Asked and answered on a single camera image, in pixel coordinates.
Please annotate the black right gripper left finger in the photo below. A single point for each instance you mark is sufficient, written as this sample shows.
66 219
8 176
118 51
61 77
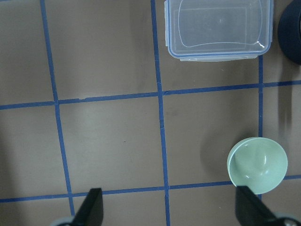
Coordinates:
91 211

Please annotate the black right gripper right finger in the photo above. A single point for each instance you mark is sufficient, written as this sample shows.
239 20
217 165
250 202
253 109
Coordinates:
250 210

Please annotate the green bowl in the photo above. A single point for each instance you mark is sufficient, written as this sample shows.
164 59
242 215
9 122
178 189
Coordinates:
257 162

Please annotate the dark round object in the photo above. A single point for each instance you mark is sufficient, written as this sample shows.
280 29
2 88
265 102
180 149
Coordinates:
289 32

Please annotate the clear plastic food container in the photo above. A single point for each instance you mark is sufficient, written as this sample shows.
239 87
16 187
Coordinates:
218 30

